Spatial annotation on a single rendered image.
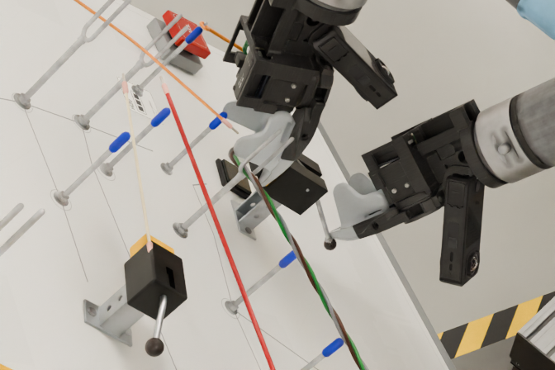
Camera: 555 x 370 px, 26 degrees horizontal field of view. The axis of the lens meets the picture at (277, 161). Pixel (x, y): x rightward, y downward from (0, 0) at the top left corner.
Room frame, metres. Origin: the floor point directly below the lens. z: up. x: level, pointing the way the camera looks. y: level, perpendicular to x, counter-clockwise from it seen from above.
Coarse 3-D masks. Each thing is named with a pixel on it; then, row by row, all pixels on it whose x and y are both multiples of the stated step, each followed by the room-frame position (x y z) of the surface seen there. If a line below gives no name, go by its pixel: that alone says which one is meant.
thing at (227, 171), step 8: (216, 160) 0.77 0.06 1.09; (224, 160) 0.77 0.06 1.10; (224, 168) 0.76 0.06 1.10; (232, 168) 0.76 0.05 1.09; (224, 176) 0.74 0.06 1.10; (232, 176) 0.75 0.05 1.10; (224, 184) 0.73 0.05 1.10; (240, 184) 0.74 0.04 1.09; (248, 184) 0.75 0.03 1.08; (240, 192) 0.73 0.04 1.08; (248, 192) 0.74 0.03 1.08
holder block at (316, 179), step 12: (300, 156) 0.73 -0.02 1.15; (288, 168) 0.70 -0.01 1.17; (300, 168) 0.71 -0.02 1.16; (312, 168) 0.72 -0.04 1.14; (276, 180) 0.69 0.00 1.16; (288, 180) 0.70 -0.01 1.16; (300, 180) 0.70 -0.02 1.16; (312, 180) 0.70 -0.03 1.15; (324, 180) 0.71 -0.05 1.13; (276, 192) 0.69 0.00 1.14; (288, 192) 0.69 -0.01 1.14; (300, 192) 0.69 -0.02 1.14; (312, 192) 0.70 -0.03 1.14; (324, 192) 0.70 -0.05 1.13; (288, 204) 0.69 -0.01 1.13; (300, 204) 0.69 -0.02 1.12; (312, 204) 0.69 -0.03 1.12
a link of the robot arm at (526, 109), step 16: (528, 96) 0.71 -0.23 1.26; (544, 96) 0.70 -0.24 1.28; (512, 112) 0.70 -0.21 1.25; (528, 112) 0.69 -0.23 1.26; (544, 112) 0.69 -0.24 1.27; (528, 128) 0.68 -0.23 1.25; (544, 128) 0.68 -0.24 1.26; (528, 144) 0.67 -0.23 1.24; (544, 144) 0.67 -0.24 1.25; (544, 160) 0.67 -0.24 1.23
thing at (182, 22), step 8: (168, 16) 0.95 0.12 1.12; (176, 16) 0.96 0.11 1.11; (176, 24) 0.94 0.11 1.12; (184, 24) 0.95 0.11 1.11; (192, 24) 0.97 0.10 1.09; (168, 32) 0.95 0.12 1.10; (176, 32) 0.93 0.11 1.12; (184, 40) 0.92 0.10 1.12; (200, 40) 0.94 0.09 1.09; (184, 48) 0.92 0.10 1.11; (192, 48) 0.92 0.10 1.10; (200, 48) 0.93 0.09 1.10; (208, 48) 0.94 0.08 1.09; (200, 56) 0.92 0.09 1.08
